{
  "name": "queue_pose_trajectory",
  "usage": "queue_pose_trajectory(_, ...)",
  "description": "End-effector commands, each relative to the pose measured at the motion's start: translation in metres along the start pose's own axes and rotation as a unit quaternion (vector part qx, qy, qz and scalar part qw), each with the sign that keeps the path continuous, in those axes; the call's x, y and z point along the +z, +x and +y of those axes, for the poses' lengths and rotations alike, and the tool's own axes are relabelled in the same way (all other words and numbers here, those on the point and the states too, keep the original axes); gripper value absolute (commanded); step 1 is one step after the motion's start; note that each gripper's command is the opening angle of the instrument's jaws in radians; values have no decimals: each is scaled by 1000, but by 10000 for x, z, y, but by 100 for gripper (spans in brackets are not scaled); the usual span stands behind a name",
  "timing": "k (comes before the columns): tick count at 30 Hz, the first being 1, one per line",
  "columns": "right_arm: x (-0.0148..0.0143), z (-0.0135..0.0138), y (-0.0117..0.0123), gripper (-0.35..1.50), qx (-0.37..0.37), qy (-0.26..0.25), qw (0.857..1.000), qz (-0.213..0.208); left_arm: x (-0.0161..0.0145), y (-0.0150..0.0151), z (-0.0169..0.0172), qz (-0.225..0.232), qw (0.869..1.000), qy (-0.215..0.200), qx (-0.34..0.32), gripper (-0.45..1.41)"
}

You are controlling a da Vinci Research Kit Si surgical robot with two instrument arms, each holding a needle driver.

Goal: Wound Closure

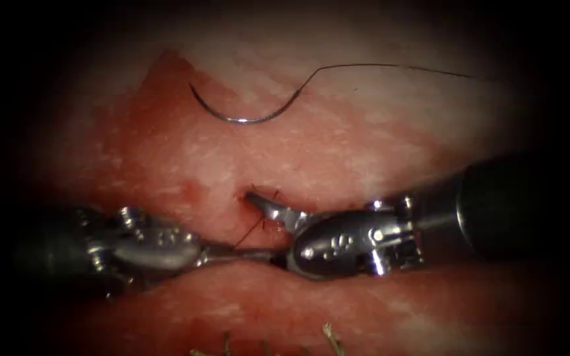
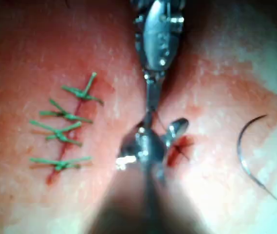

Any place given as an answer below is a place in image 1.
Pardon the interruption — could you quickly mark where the black thread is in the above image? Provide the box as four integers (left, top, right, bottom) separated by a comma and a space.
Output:
232, 63, 484, 249

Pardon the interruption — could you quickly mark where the curved steel needle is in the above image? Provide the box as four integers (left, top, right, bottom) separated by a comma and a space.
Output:
188, 76, 315, 125

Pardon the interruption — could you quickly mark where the left arm needle driver jaw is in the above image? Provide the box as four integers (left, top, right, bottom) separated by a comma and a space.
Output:
198, 243, 287, 268

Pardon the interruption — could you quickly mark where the tissue pad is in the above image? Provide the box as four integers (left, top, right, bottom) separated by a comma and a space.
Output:
17, 9, 563, 356

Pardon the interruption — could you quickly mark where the left arm needle driver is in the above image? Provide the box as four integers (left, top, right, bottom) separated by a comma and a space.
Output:
75, 206, 206, 291

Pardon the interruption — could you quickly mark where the right arm needle driver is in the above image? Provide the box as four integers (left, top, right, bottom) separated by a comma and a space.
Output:
284, 195, 426, 282

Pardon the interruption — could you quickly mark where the right arm needle driver jaw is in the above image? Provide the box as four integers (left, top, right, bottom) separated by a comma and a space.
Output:
243, 191, 311, 234

